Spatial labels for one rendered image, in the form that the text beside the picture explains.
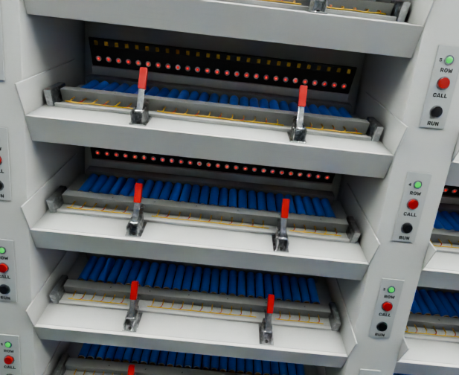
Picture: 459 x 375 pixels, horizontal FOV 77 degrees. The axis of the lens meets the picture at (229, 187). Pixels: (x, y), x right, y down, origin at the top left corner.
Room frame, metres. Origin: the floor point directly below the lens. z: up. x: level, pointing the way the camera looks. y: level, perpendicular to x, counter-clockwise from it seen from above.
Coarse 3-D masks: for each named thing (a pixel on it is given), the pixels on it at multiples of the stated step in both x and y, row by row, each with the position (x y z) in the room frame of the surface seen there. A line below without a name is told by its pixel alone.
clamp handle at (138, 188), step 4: (136, 184) 0.50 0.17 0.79; (140, 184) 0.50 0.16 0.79; (136, 188) 0.50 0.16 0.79; (140, 188) 0.50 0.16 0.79; (136, 192) 0.50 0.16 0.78; (140, 192) 0.50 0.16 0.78; (136, 196) 0.50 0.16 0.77; (140, 196) 0.50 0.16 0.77; (136, 200) 0.50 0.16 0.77; (140, 200) 0.50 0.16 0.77; (136, 204) 0.50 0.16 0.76; (136, 208) 0.49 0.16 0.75; (136, 212) 0.49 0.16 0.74; (132, 216) 0.49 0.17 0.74; (136, 216) 0.49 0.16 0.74; (132, 220) 0.49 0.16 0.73; (136, 220) 0.49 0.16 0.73
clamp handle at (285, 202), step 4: (284, 200) 0.51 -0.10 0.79; (288, 200) 0.51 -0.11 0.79; (284, 204) 0.50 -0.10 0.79; (288, 204) 0.51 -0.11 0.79; (284, 208) 0.50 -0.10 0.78; (288, 208) 0.50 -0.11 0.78; (284, 212) 0.50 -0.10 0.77; (288, 212) 0.50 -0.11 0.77; (280, 216) 0.51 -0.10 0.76; (284, 216) 0.50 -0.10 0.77; (284, 220) 0.50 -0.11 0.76; (280, 224) 0.50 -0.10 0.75; (284, 224) 0.50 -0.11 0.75; (280, 228) 0.50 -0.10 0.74; (284, 228) 0.50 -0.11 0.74; (280, 232) 0.49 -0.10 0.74; (284, 232) 0.50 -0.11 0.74; (280, 236) 0.49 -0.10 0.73; (284, 236) 0.49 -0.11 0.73
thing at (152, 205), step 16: (64, 192) 0.54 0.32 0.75; (80, 192) 0.55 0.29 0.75; (80, 208) 0.52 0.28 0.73; (128, 208) 0.54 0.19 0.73; (144, 208) 0.54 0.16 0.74; (160, 208) 0.54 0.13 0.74; (176, 208) 0.54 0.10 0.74; (192, 208) 0.54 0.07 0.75; (208, 208) 0.54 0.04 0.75; (224, 208) 0.55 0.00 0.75; (240, 208) 0.55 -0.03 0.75; (224, 224) 0.53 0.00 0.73; (240, 224) 0.53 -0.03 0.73; (272, 224) 0.55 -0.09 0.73; (288, 224) 0.55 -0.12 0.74; (304, 224) 0.55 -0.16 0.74; (320, 224) 0.54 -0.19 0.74; (336, 224) 0.54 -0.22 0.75
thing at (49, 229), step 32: (96, 160) 0.63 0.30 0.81; (352, 192) 0.61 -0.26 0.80; (32, 224) 0.48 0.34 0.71; (64, 224) 0.49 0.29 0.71; (96, 224) 0.50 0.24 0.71; (160, 224) 0.52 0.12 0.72; (256, 224) 0.55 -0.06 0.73; (352, 224) 0.54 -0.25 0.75; (128, 256) 0.49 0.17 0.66; (160, 256) 0.49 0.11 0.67; (192, 256) 0.49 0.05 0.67; (224, 256) 0.48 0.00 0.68; (256, 256) 0.48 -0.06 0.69; (288, 256) 0.48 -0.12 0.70; (320, 256) 0.49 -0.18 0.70; (352, 256) 0.50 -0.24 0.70
